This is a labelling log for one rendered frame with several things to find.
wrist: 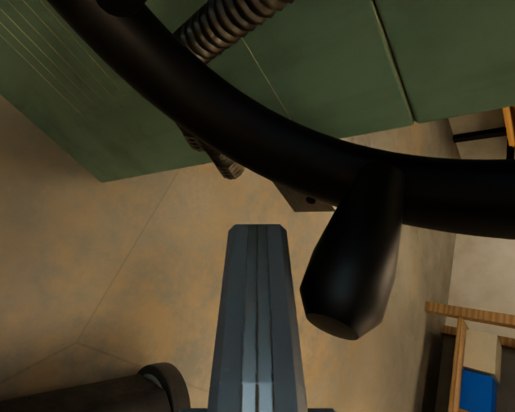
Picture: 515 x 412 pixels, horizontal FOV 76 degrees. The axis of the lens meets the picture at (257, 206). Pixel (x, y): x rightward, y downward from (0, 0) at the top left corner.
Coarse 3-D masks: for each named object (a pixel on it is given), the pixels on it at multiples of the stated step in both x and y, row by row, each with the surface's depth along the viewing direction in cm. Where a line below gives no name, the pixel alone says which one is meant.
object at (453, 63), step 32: (384, 0) 24; (416, 0) 23; (448, 0) 22; (480, 0) 22; (512, 0) 21; (416, 32) 25; (448, 32) 24; (480, 32) 23; (512, 32) 22; (416, 64) 26; (448, 64) 25; (480, 64) 25; (512, 64) 24; (416, 96) 29; (448, 96) 27; (480, 96) 26; (512, 96) 25
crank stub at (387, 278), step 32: (352, 192) 11; (384, 192) 10; (352, 224) 10; (384, 224) 10; (320, 256) 9; (352, 256) 9; (384, 256) 9; (320, 288) 9; (352, 288) 8; (384, 288) 9; (320, 320) 9; (352, 320) 8
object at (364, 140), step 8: (360, 136) 43; (368, 136) 44; (360, 144) 43; (368, 144) 44; (280, 192) 43; (288, 192) 42; (296, 192) 41; (288, 200) 43; (296, 200) 43; (304, 200) 42; (312, 200) 40; (296, 208) 44; (304, 208) 43; (312, 208) 42; (320, 208) 42; (328, 208) 41
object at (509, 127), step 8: (504, 112) 245; (512, 112) 253; (504, 120) 250; (512, 120) 253; (496, 128) 315; (504, 128) 310; (512, 128) 254; (456, 136) 337; (464, 136) 331; (472, 136) 325; (480, 136) 322; (488, 136) 319; (496, 136) 316; (512, 136) 259; (512, 144) 266; (512, 152) 293
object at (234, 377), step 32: (256, 224) 10; (256, 256) 9; (224, 288) 8; (256, 288) 8; (224, 320) 7; (256, 320) 7; (224, 352) 7; (256, 352) 7; (224, 384) 6; (256, 384) 6
